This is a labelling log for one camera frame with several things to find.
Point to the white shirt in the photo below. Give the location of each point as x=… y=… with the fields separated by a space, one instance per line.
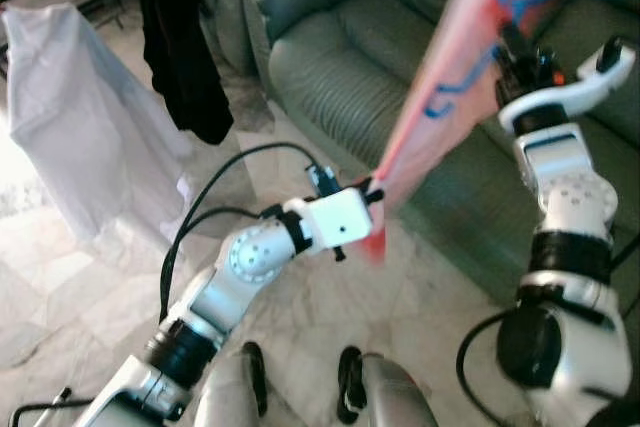
x=80 y=127

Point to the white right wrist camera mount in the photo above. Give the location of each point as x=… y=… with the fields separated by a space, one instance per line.
x=560 y=102

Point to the silver robot leg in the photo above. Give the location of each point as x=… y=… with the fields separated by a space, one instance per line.
x=395 y=402
x=225 y=397

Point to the grey green leather sofa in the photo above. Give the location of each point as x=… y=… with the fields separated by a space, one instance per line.
x=340 y=47

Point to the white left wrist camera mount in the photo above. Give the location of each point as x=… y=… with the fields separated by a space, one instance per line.
x=335 y=217

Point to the pink garment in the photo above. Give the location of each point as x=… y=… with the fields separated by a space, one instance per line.
x=450 y=87

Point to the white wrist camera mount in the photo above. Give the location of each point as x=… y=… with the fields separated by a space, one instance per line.
x=335 y=217
x=560 y=102

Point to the silver left robot leg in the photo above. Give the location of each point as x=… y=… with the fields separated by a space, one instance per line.
x=225 y=397

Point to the black garment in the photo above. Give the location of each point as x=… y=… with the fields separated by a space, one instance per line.
x=180 y=57

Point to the silver right robot leg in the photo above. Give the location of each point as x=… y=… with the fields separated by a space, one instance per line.
x=395 y=402

